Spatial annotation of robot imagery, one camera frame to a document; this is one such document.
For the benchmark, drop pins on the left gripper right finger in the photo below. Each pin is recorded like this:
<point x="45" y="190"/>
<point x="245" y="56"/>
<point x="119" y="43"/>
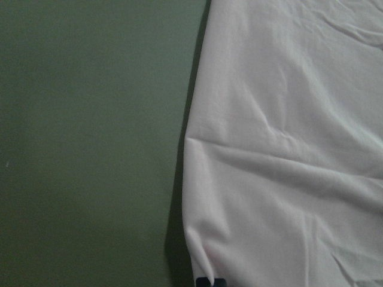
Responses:
<point x="219" y="282"/>

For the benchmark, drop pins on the pink Snoopy t-shirt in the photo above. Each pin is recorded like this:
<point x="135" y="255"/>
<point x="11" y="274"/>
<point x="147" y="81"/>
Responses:
<point x="282" y="181"/>

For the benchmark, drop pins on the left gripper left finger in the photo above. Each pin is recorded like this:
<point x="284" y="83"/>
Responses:
<point x="203" y="282"/>

